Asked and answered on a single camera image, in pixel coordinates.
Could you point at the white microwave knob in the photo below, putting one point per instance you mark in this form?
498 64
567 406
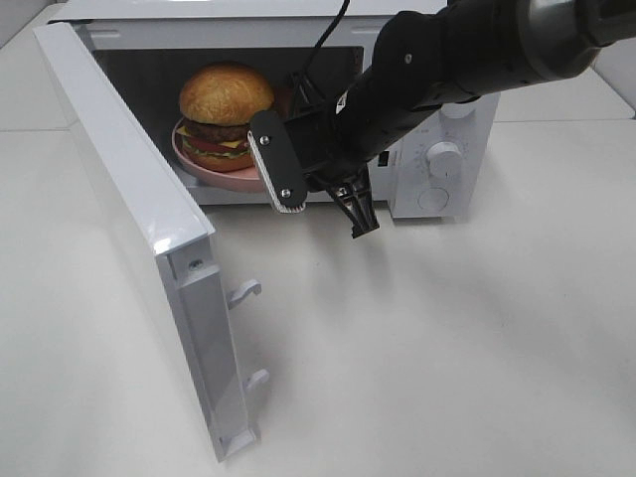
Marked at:
457 111
444 159

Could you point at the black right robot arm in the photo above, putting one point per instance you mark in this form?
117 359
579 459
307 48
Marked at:
419 63

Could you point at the white microwave oven body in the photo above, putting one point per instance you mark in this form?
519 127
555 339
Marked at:
121 64

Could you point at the pink round plate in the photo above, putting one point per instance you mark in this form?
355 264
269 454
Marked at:
245 180

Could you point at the upper white microwave knob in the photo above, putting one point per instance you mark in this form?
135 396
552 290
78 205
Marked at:
457 111

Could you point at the white microwave door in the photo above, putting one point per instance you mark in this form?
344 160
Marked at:
165 239

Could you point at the burger with sesame-free bun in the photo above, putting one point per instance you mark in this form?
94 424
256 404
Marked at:
217 103

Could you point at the lower white microwave knob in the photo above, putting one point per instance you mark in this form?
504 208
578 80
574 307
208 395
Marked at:
444 159

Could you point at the round white door button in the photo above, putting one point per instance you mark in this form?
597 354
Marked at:
433 200

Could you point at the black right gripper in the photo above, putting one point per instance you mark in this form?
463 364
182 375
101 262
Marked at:
336 137

